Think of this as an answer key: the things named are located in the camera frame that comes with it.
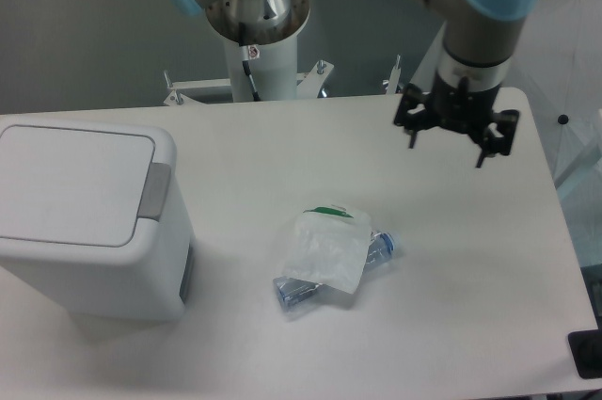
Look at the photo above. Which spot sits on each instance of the white metal base frame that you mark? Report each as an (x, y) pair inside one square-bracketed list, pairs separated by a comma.
[(245, 87)]

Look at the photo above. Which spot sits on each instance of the black device at edge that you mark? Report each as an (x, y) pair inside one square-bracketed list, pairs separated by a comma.
[(585, 346)]

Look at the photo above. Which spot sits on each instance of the white plastic pouch green top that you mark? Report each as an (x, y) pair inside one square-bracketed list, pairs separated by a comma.
[(328, 245)]

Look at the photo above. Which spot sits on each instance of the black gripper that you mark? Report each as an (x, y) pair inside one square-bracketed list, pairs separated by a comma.
[(457, 108)]

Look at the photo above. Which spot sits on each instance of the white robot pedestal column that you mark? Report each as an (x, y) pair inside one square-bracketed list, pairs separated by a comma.
[(263, 32)]

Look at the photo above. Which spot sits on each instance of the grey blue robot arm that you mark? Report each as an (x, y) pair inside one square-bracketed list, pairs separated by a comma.
[(479, 40)]

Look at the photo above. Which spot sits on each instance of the white push-button trash can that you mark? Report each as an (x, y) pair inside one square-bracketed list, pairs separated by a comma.
[(92, 216)]

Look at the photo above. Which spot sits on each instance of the clear plastic water bottle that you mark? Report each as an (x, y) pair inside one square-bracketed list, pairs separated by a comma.
[(292, 294)]

